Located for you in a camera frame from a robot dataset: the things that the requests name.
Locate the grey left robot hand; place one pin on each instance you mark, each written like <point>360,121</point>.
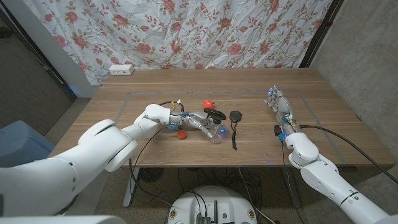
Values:
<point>197,119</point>

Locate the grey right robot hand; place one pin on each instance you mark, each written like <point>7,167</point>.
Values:
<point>281,104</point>

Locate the clear spray bottle black sprayer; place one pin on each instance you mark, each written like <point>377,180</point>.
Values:
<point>221,132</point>

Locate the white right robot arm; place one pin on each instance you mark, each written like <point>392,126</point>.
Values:
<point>323,180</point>

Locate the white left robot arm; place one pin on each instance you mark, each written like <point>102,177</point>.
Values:
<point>93,149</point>

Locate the red toy strawberry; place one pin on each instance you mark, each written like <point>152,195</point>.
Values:
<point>181,134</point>

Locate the black round floor base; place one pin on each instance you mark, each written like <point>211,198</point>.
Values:
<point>151,175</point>

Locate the black backdrop stand pole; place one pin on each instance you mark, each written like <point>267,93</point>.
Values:
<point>320,34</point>

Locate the grey table leg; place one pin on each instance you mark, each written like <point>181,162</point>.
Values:
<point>290,186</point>
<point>130,186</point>

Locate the white robot torso base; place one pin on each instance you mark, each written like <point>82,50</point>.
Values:
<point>214,202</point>

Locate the floral backdrop cloth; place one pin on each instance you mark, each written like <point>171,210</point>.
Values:
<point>186,31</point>

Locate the white power strip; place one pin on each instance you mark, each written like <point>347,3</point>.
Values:
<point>121,69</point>

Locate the blue grey bin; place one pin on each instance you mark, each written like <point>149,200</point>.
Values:
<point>18,143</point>

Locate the white wall pillar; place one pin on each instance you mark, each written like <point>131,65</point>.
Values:
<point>46,46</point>

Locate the black frame bar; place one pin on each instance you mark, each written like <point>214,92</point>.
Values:
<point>37,54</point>

